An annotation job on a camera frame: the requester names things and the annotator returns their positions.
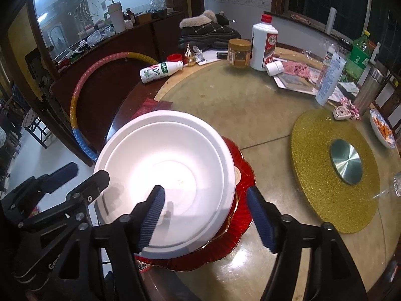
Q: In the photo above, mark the clear glass ornament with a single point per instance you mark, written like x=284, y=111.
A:
x=156, y=3

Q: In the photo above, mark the dark quilted coat fur collar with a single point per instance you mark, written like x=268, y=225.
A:
x=206, y=31

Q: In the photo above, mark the peanut butter jar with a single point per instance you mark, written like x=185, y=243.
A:
x=239, y=53

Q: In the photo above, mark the pink beaded band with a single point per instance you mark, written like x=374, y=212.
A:
x=352, y=108

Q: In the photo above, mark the gold perfume bottle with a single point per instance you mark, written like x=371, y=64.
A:
x=189, y=57

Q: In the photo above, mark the multicolour hula hoop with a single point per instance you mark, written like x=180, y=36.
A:
x=75, y=106

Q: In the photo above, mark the white paper sheet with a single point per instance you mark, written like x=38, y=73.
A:
x=294, y=84

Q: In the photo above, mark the red round lid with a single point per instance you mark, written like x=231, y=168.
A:
x=174, y=58

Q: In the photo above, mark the blue white plate with food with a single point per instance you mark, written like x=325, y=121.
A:
x=383, y=128

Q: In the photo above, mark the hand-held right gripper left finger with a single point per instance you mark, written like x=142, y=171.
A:
x=152, y=218

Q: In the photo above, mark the steel thermos flask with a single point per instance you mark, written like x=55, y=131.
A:
x=369, y=91

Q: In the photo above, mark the dark chair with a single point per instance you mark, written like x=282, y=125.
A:
x=37, y=128

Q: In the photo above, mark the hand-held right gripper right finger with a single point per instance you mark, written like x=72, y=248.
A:
x=261, y=222

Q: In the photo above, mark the white liquor bottle red cap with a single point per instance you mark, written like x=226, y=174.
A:
x=264, y=45

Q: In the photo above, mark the white spray bottle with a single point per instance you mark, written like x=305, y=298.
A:
x=377, y=53

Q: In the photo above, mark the red scalloped glass plate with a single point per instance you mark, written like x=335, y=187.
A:
x=246, y=175

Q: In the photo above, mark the red packet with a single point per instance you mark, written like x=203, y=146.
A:
x=153, y=108

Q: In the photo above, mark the dark wooden sideboard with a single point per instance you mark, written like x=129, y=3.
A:
x=103, y=78

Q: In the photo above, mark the gold glitter turntable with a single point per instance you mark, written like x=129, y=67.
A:
x=313, y=163

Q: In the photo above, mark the white paper roll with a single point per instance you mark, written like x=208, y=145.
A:
x=330, y=22

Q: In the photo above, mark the white milk drink bottle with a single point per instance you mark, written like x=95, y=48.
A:
x=158, y=72

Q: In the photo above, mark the brown glass bottle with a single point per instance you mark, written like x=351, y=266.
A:
x=131, y=15

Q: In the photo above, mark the small white cup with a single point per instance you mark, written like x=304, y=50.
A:
x=274, y=68

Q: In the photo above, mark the green plastic bottle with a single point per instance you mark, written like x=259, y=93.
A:
x=360, y=56

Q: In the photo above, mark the cream plastic bowl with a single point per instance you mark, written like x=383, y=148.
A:
x=237, y=175

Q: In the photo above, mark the glass beer mug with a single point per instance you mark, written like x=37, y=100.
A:
x=398, y=185

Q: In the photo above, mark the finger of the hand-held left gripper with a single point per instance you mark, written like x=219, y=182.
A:
x=67, y=171
x=94, y=183

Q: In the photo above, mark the clear water bottle blue label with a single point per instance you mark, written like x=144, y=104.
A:
x=330, y=78

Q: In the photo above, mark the pink cloth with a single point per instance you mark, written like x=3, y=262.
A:
x=297, y=69

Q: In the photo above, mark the small white device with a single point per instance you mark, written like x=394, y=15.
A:
x=341, y=113

